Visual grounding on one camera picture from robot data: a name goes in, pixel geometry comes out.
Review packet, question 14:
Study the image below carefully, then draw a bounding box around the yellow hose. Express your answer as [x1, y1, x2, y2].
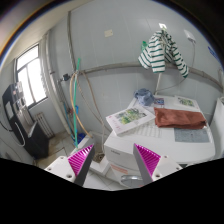
[68, 71, 93, 138]

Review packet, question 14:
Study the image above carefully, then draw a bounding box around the colourful printed leaflet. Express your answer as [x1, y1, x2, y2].
[153, 96, 166, 109]

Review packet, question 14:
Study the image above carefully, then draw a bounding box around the blue wall sign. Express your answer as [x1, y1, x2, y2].
[208, 45, 219, 61]

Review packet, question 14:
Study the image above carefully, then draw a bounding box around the brown towel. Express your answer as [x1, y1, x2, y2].
[153, 107, 208, 130]

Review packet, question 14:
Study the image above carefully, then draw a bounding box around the green hose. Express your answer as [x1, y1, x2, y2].
[72, 58, 82, 149]

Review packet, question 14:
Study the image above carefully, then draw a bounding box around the black machine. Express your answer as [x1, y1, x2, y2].
[1, 81, 50, 160]

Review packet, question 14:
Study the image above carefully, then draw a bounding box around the white radiator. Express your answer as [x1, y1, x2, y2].
[34, 111, 55, 139]

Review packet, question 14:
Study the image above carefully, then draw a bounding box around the grey vertical wall pipe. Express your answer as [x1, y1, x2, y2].
[66, 11, 78, 73]

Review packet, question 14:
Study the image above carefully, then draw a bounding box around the white printed paper sheet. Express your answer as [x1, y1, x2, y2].
[133, 122, 162, 138]

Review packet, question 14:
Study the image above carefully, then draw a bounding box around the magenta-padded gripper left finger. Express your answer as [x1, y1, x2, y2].
[44, 143, 97, 188]

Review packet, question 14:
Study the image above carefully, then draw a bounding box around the small booklet with green picture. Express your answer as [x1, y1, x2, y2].
[173, 95, 201, 112]

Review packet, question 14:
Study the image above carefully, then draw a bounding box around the white drain hose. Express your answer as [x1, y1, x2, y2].
[153, 72, 163, 96]

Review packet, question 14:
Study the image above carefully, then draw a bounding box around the green white striped shirt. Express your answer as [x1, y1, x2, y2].
[137, 29, 190, 79]

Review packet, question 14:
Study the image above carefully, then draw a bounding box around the window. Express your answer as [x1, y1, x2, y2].
[14, 44, 48, 108]

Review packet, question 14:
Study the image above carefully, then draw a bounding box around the white washing machine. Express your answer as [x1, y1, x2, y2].
[103, 94, 217, 188]

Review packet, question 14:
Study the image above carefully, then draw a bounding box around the large booklet with green picture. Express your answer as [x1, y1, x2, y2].
[105, 106, 156, 136]

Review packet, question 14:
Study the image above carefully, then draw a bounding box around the white cable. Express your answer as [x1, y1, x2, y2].
[163, 41, 197, 93]

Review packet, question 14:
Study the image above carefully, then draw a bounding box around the crumpled blue cloth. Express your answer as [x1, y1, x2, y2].
[134, 87, 155, 107]

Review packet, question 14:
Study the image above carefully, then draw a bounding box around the grey horizontal wall pipe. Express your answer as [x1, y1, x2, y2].
[79, 61, 224, 89]

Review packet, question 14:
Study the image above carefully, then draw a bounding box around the white wall socket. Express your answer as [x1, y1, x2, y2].
[183, 29, 198, 44]

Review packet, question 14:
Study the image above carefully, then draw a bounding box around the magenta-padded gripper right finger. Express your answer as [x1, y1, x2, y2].
[132, 143, 184, 187]

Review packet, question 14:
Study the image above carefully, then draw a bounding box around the grey printed sheet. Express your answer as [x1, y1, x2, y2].
[173, 127, 211, 144]

